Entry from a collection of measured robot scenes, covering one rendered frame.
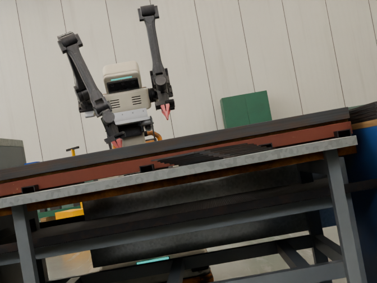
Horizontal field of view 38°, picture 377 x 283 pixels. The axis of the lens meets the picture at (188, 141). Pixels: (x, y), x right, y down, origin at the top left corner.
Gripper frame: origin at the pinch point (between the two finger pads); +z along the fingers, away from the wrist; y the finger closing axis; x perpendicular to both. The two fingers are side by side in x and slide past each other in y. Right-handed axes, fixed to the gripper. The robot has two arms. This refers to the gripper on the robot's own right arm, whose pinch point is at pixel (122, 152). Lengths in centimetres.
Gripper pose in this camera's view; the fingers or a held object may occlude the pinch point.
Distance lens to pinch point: 270.9
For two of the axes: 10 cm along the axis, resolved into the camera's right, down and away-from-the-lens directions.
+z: 4.1, 9.1, -0.5
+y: 9.1, -4.1, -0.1
